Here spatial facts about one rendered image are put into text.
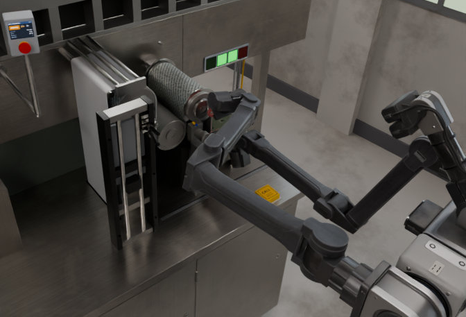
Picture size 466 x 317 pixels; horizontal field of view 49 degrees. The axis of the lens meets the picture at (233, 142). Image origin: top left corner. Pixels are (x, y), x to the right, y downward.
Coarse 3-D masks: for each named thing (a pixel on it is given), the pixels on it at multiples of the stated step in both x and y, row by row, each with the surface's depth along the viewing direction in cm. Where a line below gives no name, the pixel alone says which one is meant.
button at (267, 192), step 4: (260, 188) 200; (264, 188) 200; (268, 188) 200; (272, 188) 200; (256, 192) 198; (260, 192) 198; (264, 192) 198; (268, 192) 198; (272, 192) 198; (276, 192) 198; (264, 196) 196; (268, 196) 196; (272, 196) 196; (276, 196) 197; (268, 200) 195; (272, 200) 196
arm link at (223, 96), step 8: (208, 96) 164; (216, 96) 161; (224, 96) 162; (240, 96) 163; (248, 96) 162; (208, 104) 165; (216, 104) 161; (224, 104) 161; (232, 104) 163; (232, 112) 164
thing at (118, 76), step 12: (72, 48) 171; (84, 60) 167; (96, 60) 167; (108, 60) 168; (96, 72) 161; (108, 72) 162; (120, 72) 158; (132, 72) 159; (108, 84) 156; (120, 84) 153; (132, 84) 155; (144, 84) 158
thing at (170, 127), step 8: (160, 104) 187; (160, 112) 181; (168, 112) 182; (160, 120) 179; (168, 120) 178; (176, 120) 179; (160, 128) 177; (168, 128) 179; (176, 128) 182; (184, 128) 184; (160, 136) 178; (168, 136) 180; (176, 136) 183; (184, 136) 186; (160, 144) 180; (168, 144) 183; (176, 144) 185
